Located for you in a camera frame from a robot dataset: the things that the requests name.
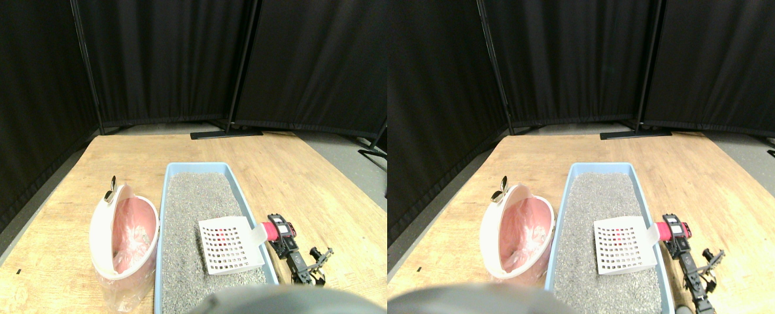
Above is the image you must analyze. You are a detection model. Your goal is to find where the white scoop with red handle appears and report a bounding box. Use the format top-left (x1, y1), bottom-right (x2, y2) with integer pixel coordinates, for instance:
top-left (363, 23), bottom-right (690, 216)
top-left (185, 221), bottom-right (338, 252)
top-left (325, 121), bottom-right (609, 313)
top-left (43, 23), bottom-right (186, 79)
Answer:
top-left (593, 215), bottom-right (693, 276)
top-left (198, 215), bottom-right (296, 276)

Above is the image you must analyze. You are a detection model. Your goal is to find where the blue litter tray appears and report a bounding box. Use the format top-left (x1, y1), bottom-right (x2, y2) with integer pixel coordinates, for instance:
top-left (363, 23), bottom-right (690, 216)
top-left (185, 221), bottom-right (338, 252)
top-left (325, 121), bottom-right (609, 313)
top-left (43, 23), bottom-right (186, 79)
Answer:
top-left (543, 162), bottom-right (676, 314)
top-left (154, 162), bottom-right (281, 314)

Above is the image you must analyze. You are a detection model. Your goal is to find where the white bin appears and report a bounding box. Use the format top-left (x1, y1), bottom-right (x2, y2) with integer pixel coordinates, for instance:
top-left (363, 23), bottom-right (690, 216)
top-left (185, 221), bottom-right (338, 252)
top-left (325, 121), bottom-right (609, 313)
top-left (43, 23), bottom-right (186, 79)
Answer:
top-left (89, 175), bottom-right (161, 312)
top-left (479, 175), bottom-right (557, 287)

